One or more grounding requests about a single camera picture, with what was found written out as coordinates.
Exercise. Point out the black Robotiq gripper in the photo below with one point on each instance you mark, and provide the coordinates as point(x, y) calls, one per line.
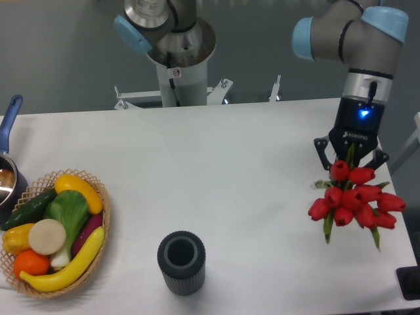
point(356, 124)

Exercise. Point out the red tulip bouquet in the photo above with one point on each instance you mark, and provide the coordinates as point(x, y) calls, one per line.
point(349, 196)

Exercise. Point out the dark grey ribbed vase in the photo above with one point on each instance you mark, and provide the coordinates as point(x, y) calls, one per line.
point(181, 257)

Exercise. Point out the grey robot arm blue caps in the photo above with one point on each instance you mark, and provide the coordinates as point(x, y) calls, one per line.
point(365, 35)

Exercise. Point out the black device at edge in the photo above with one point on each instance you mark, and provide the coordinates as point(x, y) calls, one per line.
point(408, 279)

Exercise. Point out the purple sweet potato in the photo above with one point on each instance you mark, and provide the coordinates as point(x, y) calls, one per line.
point(92, 223)

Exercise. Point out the green bok choy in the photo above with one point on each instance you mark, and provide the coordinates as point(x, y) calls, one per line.
point(70, 208)

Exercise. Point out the beige round disc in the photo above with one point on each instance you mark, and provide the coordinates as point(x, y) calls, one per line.
point(47, 236)

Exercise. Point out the green cucumber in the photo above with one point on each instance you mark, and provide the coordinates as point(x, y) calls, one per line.
point(30, 212)

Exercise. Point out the yellow banana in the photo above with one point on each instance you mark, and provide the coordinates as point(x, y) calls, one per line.
point(73, 271)

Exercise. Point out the orange fruit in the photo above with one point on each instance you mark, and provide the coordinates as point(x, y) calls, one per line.
point(32, 263)

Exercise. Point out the yellow bell pepper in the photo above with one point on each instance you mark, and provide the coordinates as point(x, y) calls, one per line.
point(16, 240)

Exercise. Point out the woven wicker basket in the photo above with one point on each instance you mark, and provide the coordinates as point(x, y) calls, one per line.
point(41, 185)

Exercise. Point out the white frame at right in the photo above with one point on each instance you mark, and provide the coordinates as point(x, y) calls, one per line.
point(410, 146)

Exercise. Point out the white metal base frame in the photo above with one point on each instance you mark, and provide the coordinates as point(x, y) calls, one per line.
point(215, 96)

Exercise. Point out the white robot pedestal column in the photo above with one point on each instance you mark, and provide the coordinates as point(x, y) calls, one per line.
point(181, 63)

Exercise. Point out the blue handled saucepan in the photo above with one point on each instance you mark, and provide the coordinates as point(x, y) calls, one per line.
point(13, 182)

